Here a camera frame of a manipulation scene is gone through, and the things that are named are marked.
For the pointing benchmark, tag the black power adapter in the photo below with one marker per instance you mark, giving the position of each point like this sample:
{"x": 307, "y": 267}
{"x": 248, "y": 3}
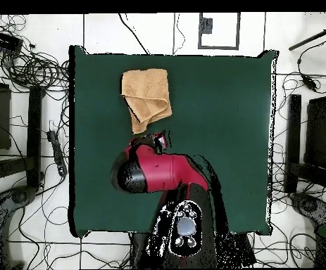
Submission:
{"x": 309, "y": 83}

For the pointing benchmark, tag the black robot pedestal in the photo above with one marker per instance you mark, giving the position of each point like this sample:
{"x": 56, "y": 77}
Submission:
{"x": 139, "y": 250}

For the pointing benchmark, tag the black tripod leg rod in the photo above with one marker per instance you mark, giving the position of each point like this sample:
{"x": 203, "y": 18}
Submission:
{"x": 306, "y": 41}

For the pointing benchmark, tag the black network switch box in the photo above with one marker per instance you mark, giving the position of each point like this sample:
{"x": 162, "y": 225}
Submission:
{"x": 3, "y": 40}

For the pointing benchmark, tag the dark grey square plate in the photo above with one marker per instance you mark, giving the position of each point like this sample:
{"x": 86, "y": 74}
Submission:
{"x": 207, "y": 26}

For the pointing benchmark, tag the black metal stand frame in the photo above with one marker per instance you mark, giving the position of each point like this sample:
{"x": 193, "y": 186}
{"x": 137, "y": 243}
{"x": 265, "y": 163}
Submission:
{"x": 34, "y": 135}
{"x": 293, "y": 140}

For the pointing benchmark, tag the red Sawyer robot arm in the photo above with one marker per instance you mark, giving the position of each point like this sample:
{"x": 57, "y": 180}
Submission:
{"x": 162, "y": 171}

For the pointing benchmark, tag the tan terry cloth towel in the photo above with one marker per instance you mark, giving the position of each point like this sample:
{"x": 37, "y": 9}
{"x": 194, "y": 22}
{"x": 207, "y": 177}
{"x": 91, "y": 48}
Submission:
{"x": 145, "y": 92}

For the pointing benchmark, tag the black office chair base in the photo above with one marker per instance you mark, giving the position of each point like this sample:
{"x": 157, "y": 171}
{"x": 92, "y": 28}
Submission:
{"x": 19, "y": 197}
{"x": 310, "y": 206}

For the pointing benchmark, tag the dark green table cloth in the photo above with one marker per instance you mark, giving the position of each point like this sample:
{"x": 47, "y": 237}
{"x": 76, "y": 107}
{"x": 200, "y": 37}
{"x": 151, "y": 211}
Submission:
{"x": 221, "y": 112}

